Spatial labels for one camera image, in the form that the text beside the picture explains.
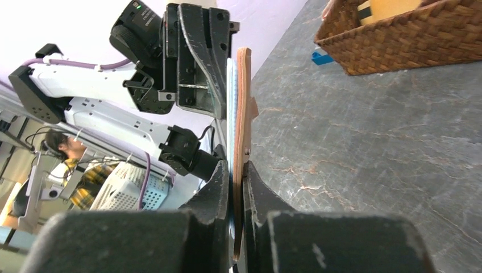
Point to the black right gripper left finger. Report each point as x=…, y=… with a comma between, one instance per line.
x=193, y=238

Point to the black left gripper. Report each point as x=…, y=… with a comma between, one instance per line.
x=180, y=56

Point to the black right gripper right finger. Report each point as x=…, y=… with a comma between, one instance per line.
x=279, y=238

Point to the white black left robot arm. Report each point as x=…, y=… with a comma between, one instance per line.
x=91, y=96

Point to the gold card front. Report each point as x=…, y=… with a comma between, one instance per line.
x=376, y=10

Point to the white perforated basket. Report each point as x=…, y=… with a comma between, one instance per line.
x=122, y=188

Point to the blue building block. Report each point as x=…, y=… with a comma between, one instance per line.
x=320, y=59

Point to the person in yellow plaid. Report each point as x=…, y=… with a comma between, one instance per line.
x=70, y=151

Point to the brown woven basket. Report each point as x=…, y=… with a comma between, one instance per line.
x=434, y=33

